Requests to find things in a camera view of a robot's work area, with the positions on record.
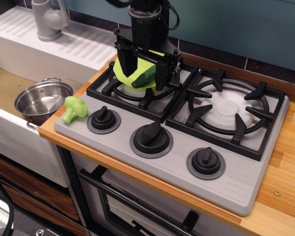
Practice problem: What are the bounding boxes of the black left stove knob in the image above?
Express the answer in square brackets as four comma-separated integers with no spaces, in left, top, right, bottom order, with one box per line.
[87,106,121,135]

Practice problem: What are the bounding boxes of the black right burner grate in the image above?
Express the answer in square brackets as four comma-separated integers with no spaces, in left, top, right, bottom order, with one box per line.
[166,68,290,161]

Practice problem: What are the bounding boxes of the white toy sink unit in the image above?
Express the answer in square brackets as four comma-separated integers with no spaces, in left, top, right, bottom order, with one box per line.
[0,6,117,187]

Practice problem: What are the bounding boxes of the stainless steel pot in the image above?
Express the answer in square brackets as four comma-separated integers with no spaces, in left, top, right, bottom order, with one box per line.
[14,77,74,129]

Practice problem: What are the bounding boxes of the black left burner grate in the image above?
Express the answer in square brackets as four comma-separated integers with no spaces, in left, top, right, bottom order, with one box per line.
[87,59,199,123]

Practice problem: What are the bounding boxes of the black middle stove knob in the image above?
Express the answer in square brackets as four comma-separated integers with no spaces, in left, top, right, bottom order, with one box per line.
[130,122,174,159]

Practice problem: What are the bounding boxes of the black stove knob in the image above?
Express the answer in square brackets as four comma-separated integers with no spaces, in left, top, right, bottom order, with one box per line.
[87,106,121,135]
[186,147,226,180]
[130,122,174,159]

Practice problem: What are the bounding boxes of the black right stove knob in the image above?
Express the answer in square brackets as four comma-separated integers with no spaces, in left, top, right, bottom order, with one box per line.
[186,147,226,180]

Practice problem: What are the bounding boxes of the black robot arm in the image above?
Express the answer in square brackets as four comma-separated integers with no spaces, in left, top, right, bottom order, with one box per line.
[109,0,181,91]

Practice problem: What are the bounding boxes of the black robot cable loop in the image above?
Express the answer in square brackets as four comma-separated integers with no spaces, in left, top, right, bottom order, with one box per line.
[107,0,133,8]

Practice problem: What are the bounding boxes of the grey toy stove top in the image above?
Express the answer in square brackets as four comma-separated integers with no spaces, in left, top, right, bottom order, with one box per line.
[54,59,290,215]

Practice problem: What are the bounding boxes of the black burner grate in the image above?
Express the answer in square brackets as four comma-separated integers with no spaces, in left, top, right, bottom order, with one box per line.
[87,59,199,123]
[166,68,290,161]

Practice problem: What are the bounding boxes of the black braided cable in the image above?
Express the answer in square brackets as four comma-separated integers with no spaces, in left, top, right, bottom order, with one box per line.
[0,191,15,236]

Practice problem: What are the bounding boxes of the dark green toy pickle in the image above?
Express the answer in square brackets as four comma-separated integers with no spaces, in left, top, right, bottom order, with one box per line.
[131,65,156,89]

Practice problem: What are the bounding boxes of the toy oven door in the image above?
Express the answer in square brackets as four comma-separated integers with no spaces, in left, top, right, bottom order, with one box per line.
[78,164,251,236]

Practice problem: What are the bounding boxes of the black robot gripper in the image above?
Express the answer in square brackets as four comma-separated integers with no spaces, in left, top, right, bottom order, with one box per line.
[114,16,180,91]

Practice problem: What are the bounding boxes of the lime green plastic plate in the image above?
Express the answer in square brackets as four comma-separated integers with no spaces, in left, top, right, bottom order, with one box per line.
[113,58,155,89]

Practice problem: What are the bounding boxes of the light green toy cauliflower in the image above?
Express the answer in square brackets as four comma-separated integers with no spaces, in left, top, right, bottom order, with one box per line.
[62,96,88,124]

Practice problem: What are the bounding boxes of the wooden drawer front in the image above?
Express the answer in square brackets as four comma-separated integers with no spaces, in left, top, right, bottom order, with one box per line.
[0,154,87,236]

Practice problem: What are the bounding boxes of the grey toy faucet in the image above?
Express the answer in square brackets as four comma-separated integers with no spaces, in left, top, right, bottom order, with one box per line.
[31,0,70,42]

